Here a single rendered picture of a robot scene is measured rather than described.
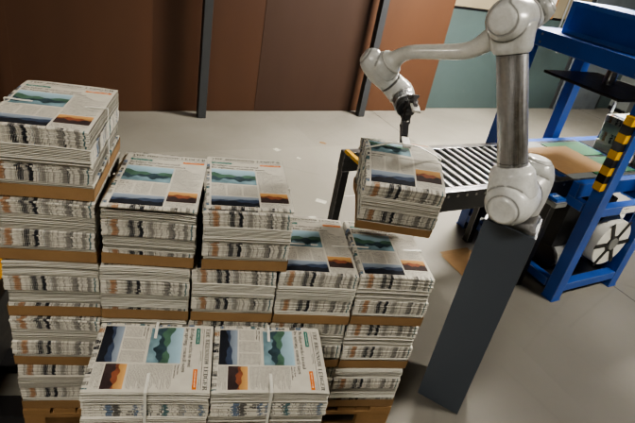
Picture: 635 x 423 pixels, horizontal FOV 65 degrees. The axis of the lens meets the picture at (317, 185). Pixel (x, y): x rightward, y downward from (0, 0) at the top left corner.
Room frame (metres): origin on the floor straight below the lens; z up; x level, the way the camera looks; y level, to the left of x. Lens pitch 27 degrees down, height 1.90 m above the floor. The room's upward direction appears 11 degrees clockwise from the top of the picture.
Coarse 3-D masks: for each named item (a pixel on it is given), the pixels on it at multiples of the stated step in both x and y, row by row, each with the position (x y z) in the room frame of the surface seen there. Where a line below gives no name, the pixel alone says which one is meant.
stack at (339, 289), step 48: (336, 240) 1.63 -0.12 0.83; (384, 240) 1.70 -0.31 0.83; (144, 288) 1.25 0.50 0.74; (192, 288) 1.30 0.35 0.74; (240, 288) 1.33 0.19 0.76; (288, 288) 1.36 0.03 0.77; (336, 288) 1.41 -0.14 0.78; (384, 288) 1.45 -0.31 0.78; (432, 288) 1.49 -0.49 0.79; (336, 336) 1.42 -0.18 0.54; (384, 336) 1.46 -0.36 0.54; (336, 384) 1.42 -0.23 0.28; (384, 384) 1.47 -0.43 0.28
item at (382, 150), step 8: (368, 144) 1.76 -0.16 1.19; (368, 152) 1.70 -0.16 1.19; (376, 152) 1.71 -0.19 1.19; (384, 152) 1.72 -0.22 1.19; (392, 152) 1.74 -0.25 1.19; (400, 152) 1.75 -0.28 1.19; (408, 152) 1.76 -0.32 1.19; (416, 152) 1.78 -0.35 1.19; (416, 160) 1.71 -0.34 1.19; (424, 160) 1.72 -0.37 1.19; (432, 160) 1.73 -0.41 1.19; (360, 176) 1.76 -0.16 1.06
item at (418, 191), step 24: (384, 168) 1.62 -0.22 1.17; (408, 168) 1.65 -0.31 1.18; (432, 168) 1.67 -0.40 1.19; (360, 192) 1.62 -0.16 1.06; (384, 192) 1.54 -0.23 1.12; (408, 192) 1.54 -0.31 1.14; (432, 192) 1.55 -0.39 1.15; (360, 216) 1.57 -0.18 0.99; (384, 216) 1.57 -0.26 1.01; (408, 216) 1.57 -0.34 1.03; (432, 216) 1.57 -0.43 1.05
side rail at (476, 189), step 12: (564, 180) 2.78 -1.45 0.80; (456, 192) 2.34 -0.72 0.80; (468, 192) 2.38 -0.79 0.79; (480, 192) 2.43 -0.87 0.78; (552, 192) 2.74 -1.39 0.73; (564, 192) 2.80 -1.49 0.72; (444, 204) 2.31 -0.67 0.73; (456, 204) 2.36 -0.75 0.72; (468, 204) 2.40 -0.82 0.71; (480, 204) 2.45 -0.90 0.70
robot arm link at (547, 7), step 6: (534, 0) 1.77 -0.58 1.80; (540, 0) 1.79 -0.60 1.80; (546, 0) 1.78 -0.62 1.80; (552, 0) 1.79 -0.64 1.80; (540, 6) 1.77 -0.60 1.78; (546, 6) 1.77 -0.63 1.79; (552, 6) 1.78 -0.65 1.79; (546, 12) 1.77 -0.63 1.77; (552, 12) 1.79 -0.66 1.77; (546, 18) 1.79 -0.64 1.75; (540, 24) 1.76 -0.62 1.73
